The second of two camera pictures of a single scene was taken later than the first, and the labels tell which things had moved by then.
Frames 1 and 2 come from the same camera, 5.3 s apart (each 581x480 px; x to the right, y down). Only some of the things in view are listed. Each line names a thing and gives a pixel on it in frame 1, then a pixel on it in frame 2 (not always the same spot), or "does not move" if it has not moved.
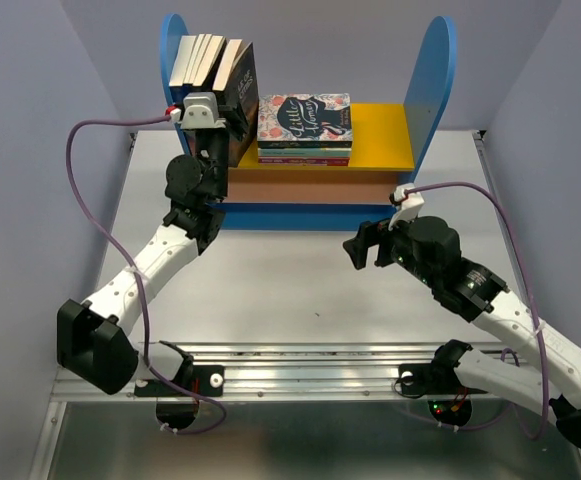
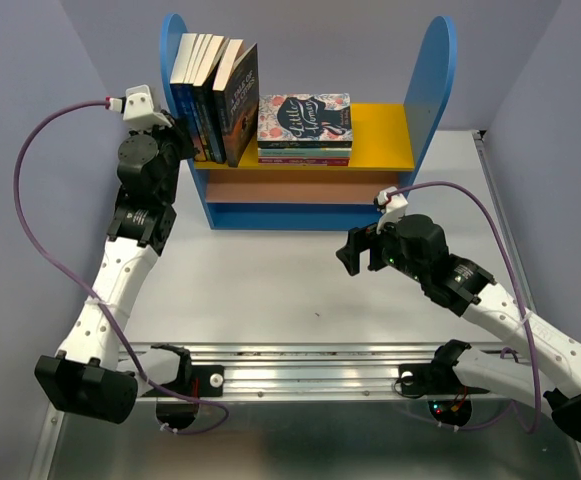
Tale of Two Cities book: x=237 y=86 does not move
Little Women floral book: x=304 y=120 does not move
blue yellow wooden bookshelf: x=390 y=147 does not move
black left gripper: x=237 y=122 -> x=178 y=131
